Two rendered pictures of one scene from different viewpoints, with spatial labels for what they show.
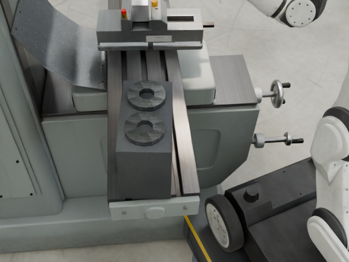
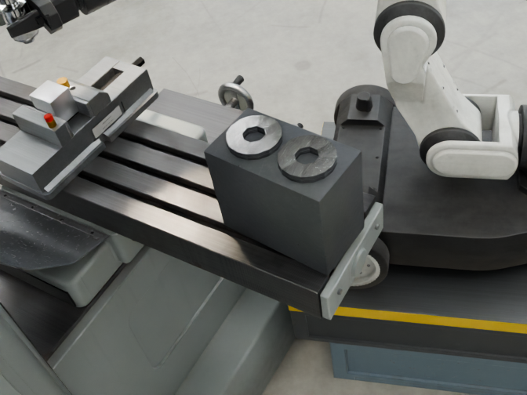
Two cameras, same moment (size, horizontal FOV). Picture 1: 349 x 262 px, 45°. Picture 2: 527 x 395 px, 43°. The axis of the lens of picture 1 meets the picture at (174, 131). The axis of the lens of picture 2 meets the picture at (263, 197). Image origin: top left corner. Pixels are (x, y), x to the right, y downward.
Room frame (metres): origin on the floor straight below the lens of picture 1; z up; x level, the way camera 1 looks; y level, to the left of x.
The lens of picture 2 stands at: (0.13, 0.61, 1.83)
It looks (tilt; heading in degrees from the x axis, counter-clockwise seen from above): 47 degrees down; 316
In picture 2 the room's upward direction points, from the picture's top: 12 degrees counter-clockwise
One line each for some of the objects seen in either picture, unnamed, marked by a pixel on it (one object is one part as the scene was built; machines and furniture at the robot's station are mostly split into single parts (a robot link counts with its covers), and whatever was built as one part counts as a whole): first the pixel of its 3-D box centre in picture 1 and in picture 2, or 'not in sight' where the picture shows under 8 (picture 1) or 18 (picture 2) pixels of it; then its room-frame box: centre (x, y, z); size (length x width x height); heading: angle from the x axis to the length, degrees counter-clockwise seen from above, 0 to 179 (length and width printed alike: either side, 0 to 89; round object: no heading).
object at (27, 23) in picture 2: not in sight; (26, 26); (1.12, 0.13, 1.24); 0.06 x 0.02 x 0.03; 74
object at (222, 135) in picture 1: (151, 133); (148, 273); (1.16, 0.10, 0.43); 0.80 x 0.30 x 0.60; 97
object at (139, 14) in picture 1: (140, 8); (54, 103); (1.17, 0.12, 1.04); 0.06 x 0.05 x 0.06; 5
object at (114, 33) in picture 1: (149, 23); (74, 114); (1.17, 0.09, 0.99); 0.35 x 0.15 x 0.11; 95
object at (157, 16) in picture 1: (157, 13); (77, 94); (1.17, 0.07, 1.02); 0.12 x 0.06 x 0.04; 5
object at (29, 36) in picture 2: not in sight; (19, 22); (1.15, 0.12, 1.23); 0.05 x 0.05 x 0.06
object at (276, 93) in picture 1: (268, 94); (229, 107); (1.22, -0.37, 0.63); 0.16 x 0.12 x 0.12; 97
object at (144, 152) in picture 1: (147, 138); (286, 188); (0.64, 0.07, 1.03); 0.22 x 0.12 x 0.20; 2
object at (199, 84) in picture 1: (143, 70); (99, 190); (1.15, 0.12, 0.79); 0.50 x 0.35 x 0.12; 97
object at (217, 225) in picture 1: (223, 222); (347, 259); (0.70, -0.18, 0.50); 0.20 x 0.05 x 0.20; 26
